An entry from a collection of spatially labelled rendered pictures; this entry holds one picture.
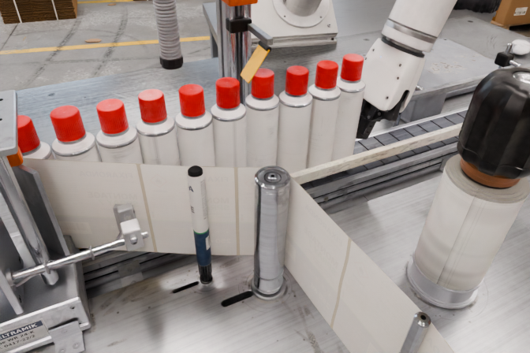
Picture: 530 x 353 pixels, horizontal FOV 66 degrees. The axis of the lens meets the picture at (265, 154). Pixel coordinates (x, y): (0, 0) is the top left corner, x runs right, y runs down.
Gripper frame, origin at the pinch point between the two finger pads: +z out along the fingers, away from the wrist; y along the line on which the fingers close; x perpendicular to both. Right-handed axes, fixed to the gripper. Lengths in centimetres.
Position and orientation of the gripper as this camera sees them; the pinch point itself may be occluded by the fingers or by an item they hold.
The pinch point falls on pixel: (363, 127)
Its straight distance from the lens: 76.5
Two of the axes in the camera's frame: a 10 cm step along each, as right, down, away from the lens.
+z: -3.3, 8.4, 4.3
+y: 4.4, 5.4, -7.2
